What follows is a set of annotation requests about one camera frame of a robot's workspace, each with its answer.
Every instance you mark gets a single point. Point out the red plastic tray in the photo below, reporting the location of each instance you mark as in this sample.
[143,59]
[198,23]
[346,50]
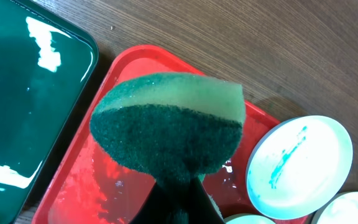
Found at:
[89,187]

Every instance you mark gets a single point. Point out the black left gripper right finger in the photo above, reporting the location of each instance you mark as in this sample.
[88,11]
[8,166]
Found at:
[196,206]

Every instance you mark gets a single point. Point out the green yellow scrub sponge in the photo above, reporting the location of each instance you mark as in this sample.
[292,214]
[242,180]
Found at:
[172,126]

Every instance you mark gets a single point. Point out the black tray with green water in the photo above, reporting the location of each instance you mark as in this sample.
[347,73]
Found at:
[45,63]

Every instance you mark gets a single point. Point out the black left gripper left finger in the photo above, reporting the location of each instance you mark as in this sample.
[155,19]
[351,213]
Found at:
[158,208]

